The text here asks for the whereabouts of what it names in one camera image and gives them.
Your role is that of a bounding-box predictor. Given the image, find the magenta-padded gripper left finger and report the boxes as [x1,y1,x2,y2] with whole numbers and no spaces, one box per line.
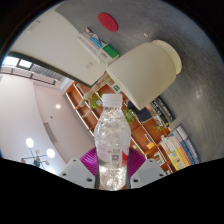
[59,147,99,190]

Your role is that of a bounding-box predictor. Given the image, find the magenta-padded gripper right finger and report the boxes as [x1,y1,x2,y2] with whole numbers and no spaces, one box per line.
[127,147,168,190]

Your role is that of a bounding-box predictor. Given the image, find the clear plastic water bottle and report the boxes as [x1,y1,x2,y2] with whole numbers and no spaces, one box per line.
[93,93,131,192]

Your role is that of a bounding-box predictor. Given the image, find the orange wooden shelf unit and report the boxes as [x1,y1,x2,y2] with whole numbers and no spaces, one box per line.
[64,81,175,175]

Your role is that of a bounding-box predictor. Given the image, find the colourful book stack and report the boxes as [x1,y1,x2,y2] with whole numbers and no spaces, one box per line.
[159,125,201,173]

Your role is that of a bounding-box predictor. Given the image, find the ceiling air vent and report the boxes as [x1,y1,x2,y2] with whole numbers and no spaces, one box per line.
[42,122,58,144]

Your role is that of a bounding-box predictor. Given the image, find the dark book stack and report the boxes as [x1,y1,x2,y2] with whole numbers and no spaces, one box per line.
[149,96,175,124]

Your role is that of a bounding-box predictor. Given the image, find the grey curtain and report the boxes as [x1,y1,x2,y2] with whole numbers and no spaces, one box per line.
[30,63,64,85]

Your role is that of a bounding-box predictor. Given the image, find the green-ended white box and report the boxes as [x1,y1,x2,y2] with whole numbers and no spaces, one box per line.
[100,43,121,65]

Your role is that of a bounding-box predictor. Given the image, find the glass window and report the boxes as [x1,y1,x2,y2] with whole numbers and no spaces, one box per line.
[1,56,33,71]

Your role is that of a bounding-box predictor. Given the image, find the white box stack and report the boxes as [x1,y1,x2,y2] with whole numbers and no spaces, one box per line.
[76,31,108,65]

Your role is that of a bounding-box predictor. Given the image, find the flat round red coaster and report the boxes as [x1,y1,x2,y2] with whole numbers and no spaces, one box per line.
[97,12,119,33]

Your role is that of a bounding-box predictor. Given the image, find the white wall socket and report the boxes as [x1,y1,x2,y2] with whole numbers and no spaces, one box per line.
[84,61,95,71]

